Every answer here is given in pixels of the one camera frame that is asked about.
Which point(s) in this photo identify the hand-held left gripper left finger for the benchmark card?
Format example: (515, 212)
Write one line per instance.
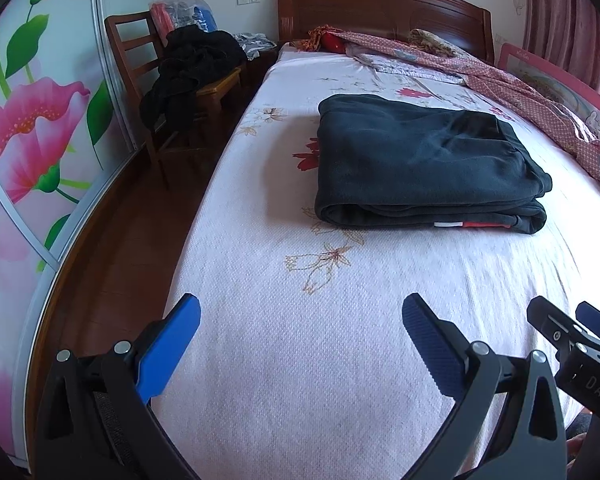
(170, 345)

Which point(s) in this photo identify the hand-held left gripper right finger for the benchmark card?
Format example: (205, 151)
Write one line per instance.
(430, 347)

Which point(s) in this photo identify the dark navy pants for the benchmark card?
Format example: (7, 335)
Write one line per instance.
(420, 160)

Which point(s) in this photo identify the bed with white floral sheet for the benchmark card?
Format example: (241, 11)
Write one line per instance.
(330, 335)

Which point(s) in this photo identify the red patterned quilt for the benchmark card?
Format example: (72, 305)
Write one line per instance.
(505, 85)

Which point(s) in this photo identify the pink bed guard board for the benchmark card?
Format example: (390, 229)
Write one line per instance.
(520, 60)

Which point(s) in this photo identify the flower print wardrobe door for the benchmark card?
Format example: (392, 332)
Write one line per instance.
(40, 110)

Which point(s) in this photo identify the black clothes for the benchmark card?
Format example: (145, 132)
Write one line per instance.
(190, 70)

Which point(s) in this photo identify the dark wooden nightstand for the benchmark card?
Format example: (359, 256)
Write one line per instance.
(260, 67)

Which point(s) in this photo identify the floral pillow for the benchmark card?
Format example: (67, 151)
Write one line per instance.
(440, 42)

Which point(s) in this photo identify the pink curtain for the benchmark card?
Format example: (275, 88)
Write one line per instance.
(570, 20)

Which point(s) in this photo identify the wooden chair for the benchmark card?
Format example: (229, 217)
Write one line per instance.
(125, 40)

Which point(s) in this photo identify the grey patterned cloth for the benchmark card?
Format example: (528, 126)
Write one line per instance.
(252, 42)

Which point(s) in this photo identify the red pillow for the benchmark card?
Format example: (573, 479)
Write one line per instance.
(335, 42)

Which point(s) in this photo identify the wooden headboard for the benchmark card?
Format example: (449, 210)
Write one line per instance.
(380, 10)

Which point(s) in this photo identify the clear plastic bag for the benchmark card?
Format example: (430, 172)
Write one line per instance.
(180, 0)

